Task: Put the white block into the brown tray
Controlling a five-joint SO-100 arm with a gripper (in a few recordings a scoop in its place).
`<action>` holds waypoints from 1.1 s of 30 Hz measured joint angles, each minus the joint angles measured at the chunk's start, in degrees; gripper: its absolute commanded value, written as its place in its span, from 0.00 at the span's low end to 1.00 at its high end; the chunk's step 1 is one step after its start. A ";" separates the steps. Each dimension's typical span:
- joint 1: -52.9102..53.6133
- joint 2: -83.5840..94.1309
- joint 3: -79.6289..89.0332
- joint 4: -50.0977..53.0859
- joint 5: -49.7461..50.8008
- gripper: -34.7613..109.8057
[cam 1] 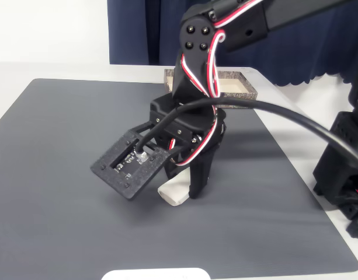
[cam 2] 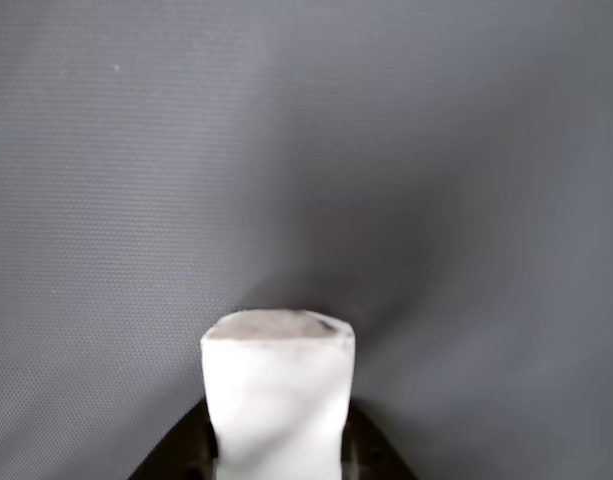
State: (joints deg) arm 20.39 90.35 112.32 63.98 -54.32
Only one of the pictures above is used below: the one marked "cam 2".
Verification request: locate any white rectangular eraser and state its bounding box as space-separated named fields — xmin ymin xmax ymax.
xmin=199 ymin=308 xmax=358 ymax=480

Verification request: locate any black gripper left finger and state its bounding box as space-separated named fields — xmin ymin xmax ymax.
xmin=127 ymin=399 xmax=223 ymax=480

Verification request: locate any grey textured desk mat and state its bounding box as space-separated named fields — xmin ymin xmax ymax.
xmin=0 ymin=0 xmax=613 ymax=480

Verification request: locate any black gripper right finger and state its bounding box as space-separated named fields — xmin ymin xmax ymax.
xmin=337 ymin=394 xmax=418 ymax=480

